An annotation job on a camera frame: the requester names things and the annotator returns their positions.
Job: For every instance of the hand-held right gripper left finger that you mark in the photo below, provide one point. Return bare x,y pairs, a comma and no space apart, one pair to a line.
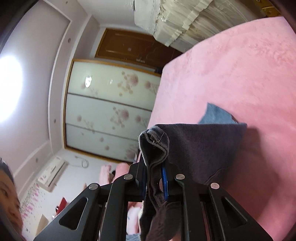
134,176

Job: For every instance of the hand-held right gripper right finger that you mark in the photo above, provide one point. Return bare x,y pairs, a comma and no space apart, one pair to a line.
164,183

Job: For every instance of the blue denim jacket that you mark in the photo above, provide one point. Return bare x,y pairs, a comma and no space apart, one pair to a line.
196,150

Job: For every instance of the red object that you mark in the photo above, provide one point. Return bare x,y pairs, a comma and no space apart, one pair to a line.
62,204

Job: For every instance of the floral sliding-door wardrobe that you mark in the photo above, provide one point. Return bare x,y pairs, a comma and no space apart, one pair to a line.
104,104

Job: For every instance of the person's face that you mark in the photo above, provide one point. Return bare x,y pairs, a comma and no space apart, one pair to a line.
9,199

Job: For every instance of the pink bed blanket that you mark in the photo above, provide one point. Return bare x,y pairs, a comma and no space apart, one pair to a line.
231,69

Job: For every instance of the brown wooden door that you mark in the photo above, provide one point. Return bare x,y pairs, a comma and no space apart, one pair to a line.
120,44

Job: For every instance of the round ceiling lamp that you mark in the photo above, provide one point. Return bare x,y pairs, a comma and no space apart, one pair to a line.
9,90

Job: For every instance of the white wall air conditioner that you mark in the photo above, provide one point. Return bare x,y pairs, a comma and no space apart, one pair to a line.
52,172

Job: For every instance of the pink floral wall stickers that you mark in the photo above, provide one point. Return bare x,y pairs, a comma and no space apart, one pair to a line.
31,199

